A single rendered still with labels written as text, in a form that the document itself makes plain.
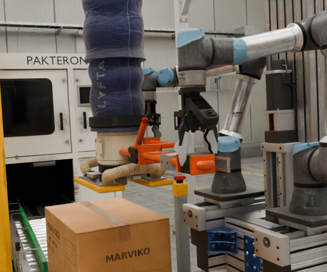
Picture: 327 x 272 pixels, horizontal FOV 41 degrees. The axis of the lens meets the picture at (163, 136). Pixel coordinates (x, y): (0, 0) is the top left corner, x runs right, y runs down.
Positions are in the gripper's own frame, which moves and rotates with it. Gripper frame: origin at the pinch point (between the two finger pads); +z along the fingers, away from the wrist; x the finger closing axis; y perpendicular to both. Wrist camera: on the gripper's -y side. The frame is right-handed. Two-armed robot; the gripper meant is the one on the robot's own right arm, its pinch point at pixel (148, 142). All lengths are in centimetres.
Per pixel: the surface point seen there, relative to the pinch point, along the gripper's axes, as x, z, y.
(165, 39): 439, -202, -849
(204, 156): -26, -2, 94
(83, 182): -40, 11, 29
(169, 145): -2.6, -0.3, 27.0
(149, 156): -29, -1, 66
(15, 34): 62, -202, -850
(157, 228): -10.3, 33.7, 28.2
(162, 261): -8, 48, 28
